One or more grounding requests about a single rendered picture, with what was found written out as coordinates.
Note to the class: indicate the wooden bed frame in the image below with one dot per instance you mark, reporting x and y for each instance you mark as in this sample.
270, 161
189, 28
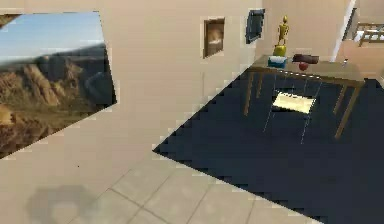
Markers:
370, 32

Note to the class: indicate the large window with landscape view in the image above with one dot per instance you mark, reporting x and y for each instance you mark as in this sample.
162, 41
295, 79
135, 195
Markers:
50, 76

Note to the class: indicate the blue and white box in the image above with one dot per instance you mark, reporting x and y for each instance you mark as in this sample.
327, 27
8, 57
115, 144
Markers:
277, 61

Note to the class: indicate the red apple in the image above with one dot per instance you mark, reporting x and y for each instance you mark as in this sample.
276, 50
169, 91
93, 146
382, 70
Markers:
303, 66

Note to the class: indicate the dark blue framed picture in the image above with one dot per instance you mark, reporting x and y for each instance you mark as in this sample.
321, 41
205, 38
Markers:
254, 24

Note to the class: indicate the gold figure statue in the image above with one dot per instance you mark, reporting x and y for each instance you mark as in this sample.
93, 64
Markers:
282, 36

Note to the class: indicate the dark red flat object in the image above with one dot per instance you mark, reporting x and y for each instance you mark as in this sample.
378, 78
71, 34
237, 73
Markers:
305, 58

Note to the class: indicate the chair with pale yellow seat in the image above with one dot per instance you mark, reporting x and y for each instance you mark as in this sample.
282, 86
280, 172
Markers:
293, 102

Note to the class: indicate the small grey bottle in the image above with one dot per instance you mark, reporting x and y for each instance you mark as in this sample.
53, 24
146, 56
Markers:
345, 62

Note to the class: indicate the brown framed picture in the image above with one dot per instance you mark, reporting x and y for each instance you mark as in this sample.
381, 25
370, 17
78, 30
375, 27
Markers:
213, 36

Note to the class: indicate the wooden table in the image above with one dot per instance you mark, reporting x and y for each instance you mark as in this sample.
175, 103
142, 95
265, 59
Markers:
328, 71

